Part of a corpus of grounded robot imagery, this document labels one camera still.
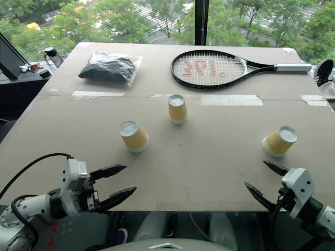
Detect clear bag of dark clothes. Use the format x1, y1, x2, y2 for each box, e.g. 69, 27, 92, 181
77, 51, 143, 88

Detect black and white sneaker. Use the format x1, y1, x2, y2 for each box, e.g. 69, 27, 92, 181
313, 59, 334, 87

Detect black slanted monitor panel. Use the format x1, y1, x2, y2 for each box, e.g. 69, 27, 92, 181
0, 31, 31, 81

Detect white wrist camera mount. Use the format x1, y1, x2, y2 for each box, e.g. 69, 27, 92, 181
60, 158, 88, 217
281, 167, 316, 220

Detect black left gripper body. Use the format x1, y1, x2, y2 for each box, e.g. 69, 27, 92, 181
78, 175, 101, 212

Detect black window frame post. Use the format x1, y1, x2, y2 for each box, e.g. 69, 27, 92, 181
194, 0, 210, 46

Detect red and white small items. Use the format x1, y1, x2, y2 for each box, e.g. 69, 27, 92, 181
19, 63, 44, 73

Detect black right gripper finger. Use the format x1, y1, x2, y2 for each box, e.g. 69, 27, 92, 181
243, 181, 275, 212
263, 160, 290, 177

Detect black and white tennis racket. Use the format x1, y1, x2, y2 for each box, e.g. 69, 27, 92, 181
170, 50, 312, 91

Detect yellow paper cup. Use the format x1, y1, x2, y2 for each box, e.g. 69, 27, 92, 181
167, 94, 188, 125
119, 120, 150, 154
262, 125, 298, 158

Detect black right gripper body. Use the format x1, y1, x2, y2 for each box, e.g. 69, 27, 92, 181
272, 186, 298, 216

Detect black side desk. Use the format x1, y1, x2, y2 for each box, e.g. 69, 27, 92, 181
0, 62, 65, 121

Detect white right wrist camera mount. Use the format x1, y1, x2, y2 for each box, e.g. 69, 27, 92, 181
281, 167, 316, 220

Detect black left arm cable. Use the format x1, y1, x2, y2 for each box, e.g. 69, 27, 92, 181
0, 153, 74, 201

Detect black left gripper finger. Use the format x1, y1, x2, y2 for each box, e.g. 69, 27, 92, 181
98, 186, 138, 212
90, 164, 128, 181

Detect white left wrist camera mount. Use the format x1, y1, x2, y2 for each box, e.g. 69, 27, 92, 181
60, 158, 88, 217

